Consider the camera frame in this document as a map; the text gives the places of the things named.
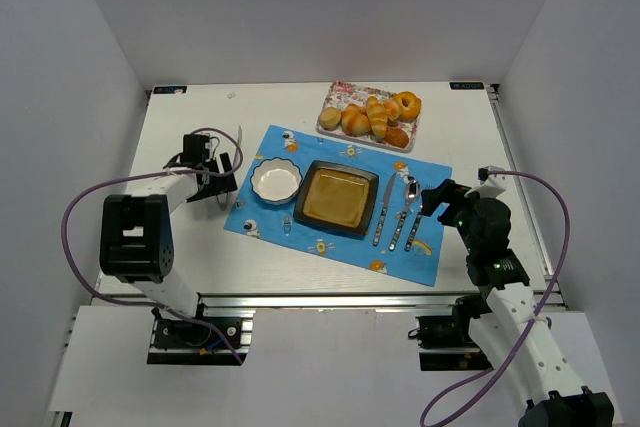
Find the fork patterned handle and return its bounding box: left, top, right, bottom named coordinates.
left=404, top=201, right=423, bottom=252

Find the black square plate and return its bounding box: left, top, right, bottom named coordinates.
left=293, top=160, right=379, bottom=237

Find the glazed bagel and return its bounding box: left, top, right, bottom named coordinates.
left=394, top=91, right=422, bottom=122

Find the aluminium table frame rail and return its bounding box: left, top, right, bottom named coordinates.
left=89, top=82, right=569, bottom=311

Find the small orange bun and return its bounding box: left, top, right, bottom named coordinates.
left=383, top=98, right=402, bottom=122

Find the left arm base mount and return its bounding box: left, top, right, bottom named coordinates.
left=147, top=304, right=254, bottom=367

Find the right blue corner label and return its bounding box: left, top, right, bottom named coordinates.
left=449, top=81, right=485, bottom=91

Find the long striped croissant bread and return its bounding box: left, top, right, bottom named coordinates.
left=365, top=96, right=388, bottom=141

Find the blue cartoon placemat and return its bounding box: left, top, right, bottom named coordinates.
left=225, top=125, right=453, bottom=287

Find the round pale bun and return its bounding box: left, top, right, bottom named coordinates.
left=318, top=107, right=342, bottom=130

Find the spoon patterned handle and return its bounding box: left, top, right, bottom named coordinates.
left=389, top=176, right=420, bottom=251

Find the orange striped bread roll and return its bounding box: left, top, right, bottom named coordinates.
left=341, top=104, right=371, bottom=137

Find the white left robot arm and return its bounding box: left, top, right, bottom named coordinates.
left=99, top=128, right=242, bottom=318

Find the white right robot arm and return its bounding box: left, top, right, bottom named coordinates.
left=421, top=167, right=614, bottom=426

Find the blue corner label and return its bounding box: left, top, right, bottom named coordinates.
left=449, top=81, right=485, bottom=91
left=152, top=85, right=187, bottom=95

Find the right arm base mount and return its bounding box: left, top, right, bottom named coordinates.
left=407, top=294, right=491, bottom=372

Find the table knife patterned handle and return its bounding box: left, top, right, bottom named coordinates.
left=372, top=173, right=397, bottom=247

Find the left blue corner label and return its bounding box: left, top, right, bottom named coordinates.
left=152, top=85, right=187, bottom=95

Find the dark brown bread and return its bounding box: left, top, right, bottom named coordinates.
left=384, top=127, right=410, bottom=149

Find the white scalloped bowl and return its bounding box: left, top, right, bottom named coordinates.
left=250, top=157, right=303, bottom=205

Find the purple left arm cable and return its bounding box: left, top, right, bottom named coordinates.
left=60, top=126, right=246, bottom=366

